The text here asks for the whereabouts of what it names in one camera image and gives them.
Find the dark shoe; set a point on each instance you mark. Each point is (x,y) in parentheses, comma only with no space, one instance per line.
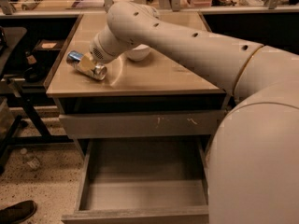
(18,212)

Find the grey drawer cabinet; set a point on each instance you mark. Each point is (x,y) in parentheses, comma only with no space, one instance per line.
(155,84)

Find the blue silver redbull can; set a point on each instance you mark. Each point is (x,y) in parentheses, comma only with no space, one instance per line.
(98,73)

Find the dark box with label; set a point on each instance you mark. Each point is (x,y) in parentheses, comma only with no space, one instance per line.
(46,45)

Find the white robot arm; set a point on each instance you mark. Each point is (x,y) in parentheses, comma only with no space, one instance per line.
(254,156)

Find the black side table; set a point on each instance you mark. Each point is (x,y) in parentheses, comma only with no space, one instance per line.
(10,38)

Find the closed top drawer front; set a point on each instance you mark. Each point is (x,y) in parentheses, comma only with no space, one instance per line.
(146,124)

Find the plastic bottle on floor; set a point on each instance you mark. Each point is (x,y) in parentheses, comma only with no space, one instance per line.
(30,158)

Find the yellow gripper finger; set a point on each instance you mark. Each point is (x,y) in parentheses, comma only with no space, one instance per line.
(86,62)

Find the open middle drawer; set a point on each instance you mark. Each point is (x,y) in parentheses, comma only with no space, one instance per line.
(142,181)

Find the black round object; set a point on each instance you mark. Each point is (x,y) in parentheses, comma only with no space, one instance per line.
(34,74)

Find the white ceramic bowl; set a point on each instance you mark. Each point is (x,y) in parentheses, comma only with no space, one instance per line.
(139,53)

